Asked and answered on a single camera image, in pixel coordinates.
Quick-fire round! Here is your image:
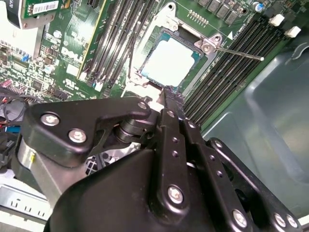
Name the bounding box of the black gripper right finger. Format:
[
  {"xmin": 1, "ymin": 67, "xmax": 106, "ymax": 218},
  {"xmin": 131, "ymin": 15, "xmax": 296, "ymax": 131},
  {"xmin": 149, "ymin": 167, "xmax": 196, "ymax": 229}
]
[{"xmin": 178, "ymin": 96, "xmax": 304, "ymax": 232}]

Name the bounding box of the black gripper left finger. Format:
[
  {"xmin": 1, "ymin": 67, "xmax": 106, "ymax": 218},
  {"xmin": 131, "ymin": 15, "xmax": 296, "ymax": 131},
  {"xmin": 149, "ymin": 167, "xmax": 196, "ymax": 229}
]
[{"xmin": 23, "ymin": 88, "xmax": 190, "ymax": 218}]

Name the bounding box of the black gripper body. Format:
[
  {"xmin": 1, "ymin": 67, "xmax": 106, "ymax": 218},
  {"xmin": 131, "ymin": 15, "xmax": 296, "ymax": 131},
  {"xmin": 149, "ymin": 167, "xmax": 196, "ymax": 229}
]
[{"xmin": 47, "ymin": 149, "xmax": 236, "ymax": 232}]

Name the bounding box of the metal socket cover frame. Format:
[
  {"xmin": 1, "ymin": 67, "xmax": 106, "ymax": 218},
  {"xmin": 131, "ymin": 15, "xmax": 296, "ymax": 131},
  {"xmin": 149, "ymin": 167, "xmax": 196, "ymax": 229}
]
[{"xmin": 124, "ymin": 78, "xmax": 167, "ymax": 103}]

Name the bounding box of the silver topped CPU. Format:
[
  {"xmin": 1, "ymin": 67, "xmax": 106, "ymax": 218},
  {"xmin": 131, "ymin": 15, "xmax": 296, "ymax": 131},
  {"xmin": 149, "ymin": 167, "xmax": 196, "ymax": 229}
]
[{"xmin": 140, "ymin": 32, "xmax": 202, "ymax": 87}]

